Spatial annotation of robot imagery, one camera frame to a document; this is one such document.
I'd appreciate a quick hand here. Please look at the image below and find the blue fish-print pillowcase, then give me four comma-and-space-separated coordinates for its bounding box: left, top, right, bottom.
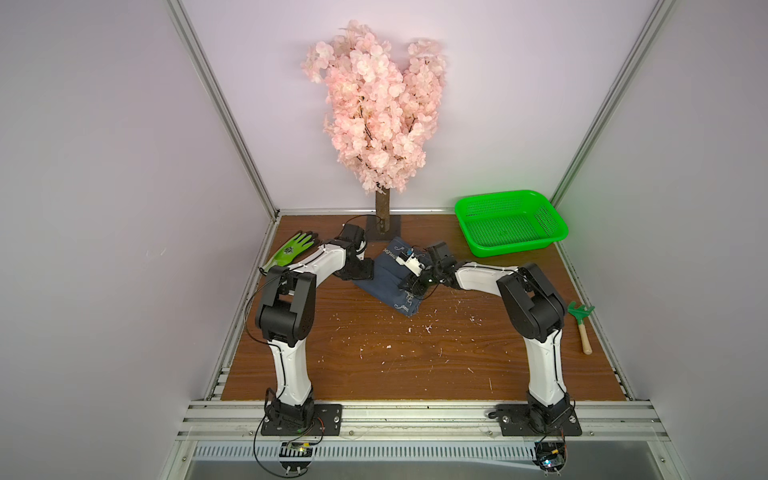
354, 237, 432, 317

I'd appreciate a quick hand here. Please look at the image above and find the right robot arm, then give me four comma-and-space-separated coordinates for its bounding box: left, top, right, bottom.
395, 242, 573, 433

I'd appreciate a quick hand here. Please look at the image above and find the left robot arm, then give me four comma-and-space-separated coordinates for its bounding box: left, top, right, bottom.
255, 224, 374, 430

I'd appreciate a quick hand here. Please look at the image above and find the green black work glove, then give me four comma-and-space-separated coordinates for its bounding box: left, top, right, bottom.
258, 231, 318, 275

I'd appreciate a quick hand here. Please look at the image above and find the green plastic basket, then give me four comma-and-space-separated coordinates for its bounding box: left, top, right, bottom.
454, 190, 569, 258

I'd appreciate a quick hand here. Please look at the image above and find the green toy rake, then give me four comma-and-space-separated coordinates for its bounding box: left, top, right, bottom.
567, 301, 595, 355

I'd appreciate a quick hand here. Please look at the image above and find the pink cherry blossom tree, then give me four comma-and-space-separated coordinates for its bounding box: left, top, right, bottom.
302, 20, 447, 239

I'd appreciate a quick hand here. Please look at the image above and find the left controller board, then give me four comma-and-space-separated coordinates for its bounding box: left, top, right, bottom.
278, 442, 315, 478

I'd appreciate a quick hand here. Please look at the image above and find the controller board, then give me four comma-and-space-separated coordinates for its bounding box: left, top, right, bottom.
533, 441, 567, 474
278, 442, 315, 478

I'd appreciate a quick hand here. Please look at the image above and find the right controller board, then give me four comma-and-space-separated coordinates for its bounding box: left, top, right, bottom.
533, 441, 567, 474

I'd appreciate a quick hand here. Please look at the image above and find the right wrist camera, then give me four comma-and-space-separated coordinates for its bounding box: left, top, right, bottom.
396, 250, 424, 277

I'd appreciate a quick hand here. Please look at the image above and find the aluminium frame corner post left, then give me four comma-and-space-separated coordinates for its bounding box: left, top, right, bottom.
165, 0, 280, 222

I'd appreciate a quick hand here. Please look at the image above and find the aluminium frame corner post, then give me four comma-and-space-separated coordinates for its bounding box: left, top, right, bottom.
165, 0, 280, 222
549, 0, 678, 208

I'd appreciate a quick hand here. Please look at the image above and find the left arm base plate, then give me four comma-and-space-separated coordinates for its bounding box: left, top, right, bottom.
259, 401, 343, 436

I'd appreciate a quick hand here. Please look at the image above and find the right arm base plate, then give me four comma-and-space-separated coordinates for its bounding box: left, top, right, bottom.
488, 399, 583, 437

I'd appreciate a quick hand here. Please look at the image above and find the aluminium front rail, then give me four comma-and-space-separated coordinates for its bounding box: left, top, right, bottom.
175, 401, 669, 442

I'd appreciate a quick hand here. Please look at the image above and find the aluminium frame corner post right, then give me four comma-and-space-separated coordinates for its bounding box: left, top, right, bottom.
549, 0, 678, 208

